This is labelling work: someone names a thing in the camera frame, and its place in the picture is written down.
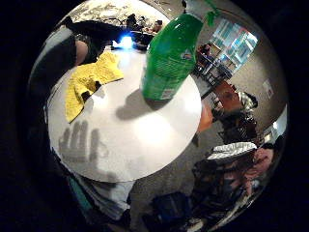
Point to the dark blue bag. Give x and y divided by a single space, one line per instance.
170 206

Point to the dark shelf unit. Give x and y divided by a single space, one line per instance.
210 69

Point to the pink fabric pile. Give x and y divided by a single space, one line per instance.
262 164

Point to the green spray bottle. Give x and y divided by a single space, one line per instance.
170 54

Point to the white patterned cushion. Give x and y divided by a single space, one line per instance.
231 150

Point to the the person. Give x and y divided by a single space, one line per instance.
54 67

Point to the large window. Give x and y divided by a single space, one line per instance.
236 42

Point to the yellow cleaning cloth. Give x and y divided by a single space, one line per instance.
96 71

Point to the bright blue lamp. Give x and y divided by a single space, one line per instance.
126 42

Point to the white and teal bag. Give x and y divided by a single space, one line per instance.
106 193

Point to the white wall poster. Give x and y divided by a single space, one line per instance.
267 88

